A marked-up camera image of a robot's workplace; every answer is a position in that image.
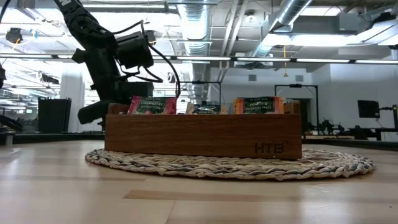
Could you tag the red strawberry tea packet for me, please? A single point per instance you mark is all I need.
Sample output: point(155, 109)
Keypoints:
point(152, 105)

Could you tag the beige green-banded tea packet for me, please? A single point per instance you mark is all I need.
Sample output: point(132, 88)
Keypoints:
point(206, 109)

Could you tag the orange peach tea packet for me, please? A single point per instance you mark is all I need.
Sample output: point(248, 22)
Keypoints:
point(258, 105)

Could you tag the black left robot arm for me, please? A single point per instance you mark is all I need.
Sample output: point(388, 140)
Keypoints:
point(84, 25)

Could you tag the black cabinet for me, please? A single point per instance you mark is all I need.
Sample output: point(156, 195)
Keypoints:
point(54, 115)

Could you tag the black ceiling-mounted device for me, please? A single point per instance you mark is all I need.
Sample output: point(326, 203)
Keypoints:
point(14, 35)

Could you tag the wooden three-compartment box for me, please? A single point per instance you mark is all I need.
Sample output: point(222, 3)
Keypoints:
point(202, 137)

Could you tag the round woven placemat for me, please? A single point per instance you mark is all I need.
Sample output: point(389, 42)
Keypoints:
point(217, 169)

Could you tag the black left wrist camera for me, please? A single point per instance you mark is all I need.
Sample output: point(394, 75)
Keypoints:
point(133, 51)

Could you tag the silver ventilation duct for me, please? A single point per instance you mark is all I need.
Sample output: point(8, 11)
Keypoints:
point(289, 12)
point(196, 25)

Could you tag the black gantry frame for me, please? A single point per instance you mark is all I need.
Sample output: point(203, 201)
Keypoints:
point(295, 85)

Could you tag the black wall monitor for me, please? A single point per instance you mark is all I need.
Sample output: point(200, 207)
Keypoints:
point(368, 109)

